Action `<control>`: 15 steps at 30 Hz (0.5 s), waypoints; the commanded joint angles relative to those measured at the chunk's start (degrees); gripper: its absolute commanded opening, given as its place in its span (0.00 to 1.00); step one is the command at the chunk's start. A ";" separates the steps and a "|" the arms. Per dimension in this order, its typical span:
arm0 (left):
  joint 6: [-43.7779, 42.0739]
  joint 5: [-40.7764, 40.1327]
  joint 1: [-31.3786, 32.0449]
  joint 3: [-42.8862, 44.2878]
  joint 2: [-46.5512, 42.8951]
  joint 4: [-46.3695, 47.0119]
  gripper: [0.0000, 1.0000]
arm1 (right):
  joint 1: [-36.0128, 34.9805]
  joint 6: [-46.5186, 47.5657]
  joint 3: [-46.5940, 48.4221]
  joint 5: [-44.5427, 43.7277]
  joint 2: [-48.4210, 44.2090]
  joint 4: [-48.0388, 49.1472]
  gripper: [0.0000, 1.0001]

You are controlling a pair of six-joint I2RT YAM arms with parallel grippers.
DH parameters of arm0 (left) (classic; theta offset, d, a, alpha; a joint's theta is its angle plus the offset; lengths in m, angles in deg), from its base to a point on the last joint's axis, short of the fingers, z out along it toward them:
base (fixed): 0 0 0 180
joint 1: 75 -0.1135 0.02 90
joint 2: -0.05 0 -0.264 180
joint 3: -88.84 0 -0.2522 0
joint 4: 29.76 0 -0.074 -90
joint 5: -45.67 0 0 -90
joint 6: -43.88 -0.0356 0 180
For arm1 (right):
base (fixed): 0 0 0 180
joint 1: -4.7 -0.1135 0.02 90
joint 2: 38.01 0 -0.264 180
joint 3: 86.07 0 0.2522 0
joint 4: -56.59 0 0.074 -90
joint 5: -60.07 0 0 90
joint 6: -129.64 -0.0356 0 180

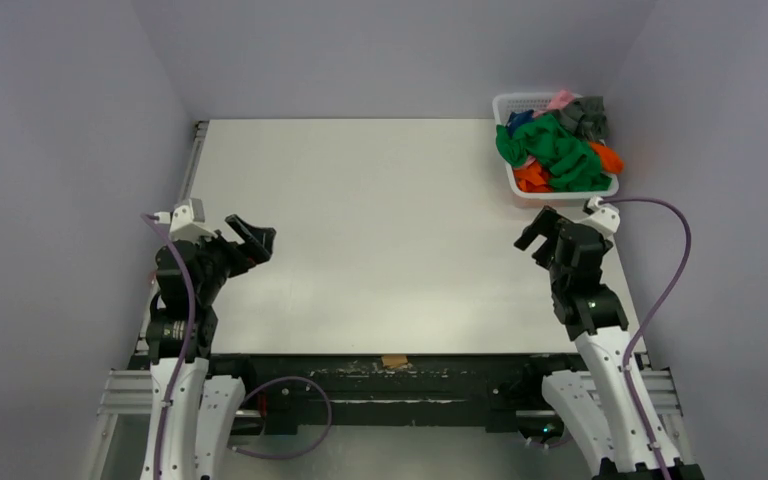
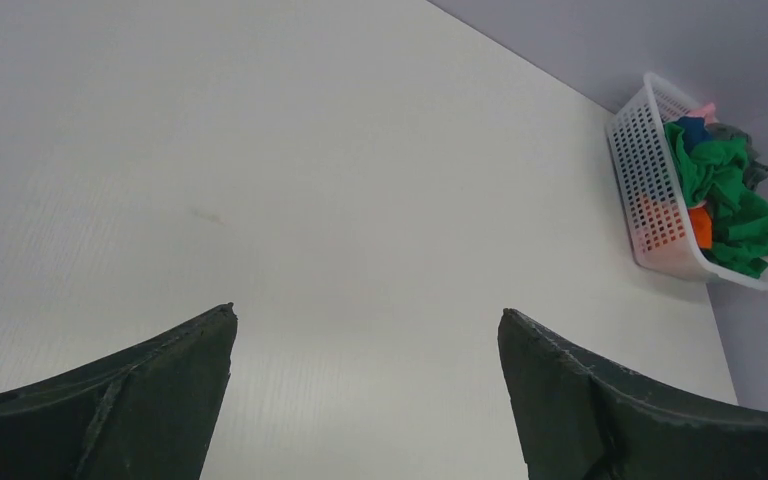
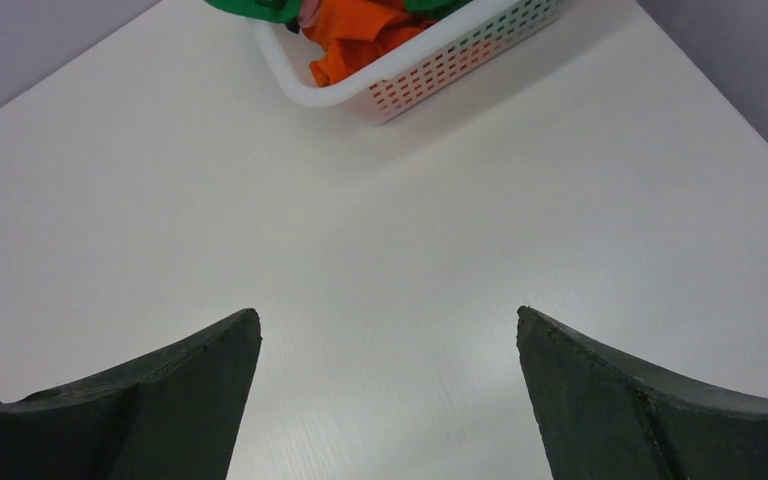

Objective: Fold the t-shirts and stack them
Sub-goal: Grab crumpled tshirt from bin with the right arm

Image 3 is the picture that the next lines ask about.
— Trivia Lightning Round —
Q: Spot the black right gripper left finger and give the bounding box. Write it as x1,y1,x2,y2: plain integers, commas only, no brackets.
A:
0,309,262,479

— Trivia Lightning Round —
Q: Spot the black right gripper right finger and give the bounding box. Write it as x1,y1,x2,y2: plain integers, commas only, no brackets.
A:
517,306,768,479

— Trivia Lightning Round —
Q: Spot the green t shirt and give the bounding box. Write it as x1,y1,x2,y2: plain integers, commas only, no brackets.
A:
206,0,468,24

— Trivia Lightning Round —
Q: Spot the white plastic laundry basket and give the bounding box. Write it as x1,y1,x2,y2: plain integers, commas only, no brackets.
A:
247,0,570,125

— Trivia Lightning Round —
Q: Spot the orange t shirt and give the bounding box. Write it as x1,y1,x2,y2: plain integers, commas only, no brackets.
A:
301,0,434,87

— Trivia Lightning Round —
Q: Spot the pink t shirt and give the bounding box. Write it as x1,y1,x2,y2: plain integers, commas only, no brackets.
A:
296,0,322,29

